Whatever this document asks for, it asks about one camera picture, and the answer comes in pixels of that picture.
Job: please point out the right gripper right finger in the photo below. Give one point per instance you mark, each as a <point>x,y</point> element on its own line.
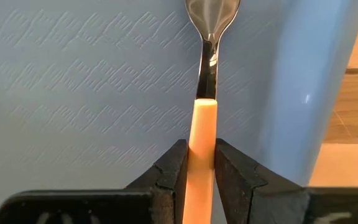
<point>259,202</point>

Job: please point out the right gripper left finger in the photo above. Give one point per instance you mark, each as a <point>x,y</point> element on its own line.
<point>154,202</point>

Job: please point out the light blue plastic tray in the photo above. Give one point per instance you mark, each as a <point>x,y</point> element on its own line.
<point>73,93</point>

